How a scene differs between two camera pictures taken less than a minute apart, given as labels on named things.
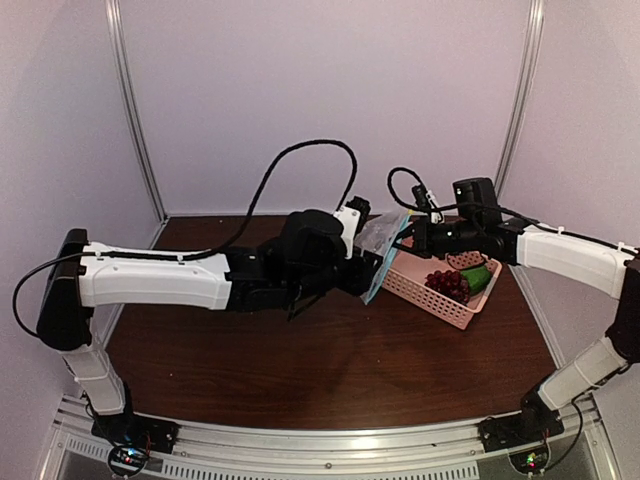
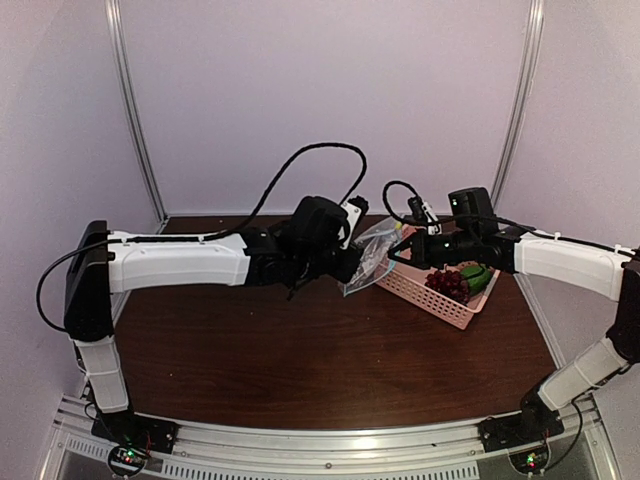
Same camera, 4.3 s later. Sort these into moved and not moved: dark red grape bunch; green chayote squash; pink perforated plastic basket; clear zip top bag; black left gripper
Moved: black left gripper; clear zip top bag
Not moved: dark red grape bunch; green chayote squash; pink perforated plastic basket
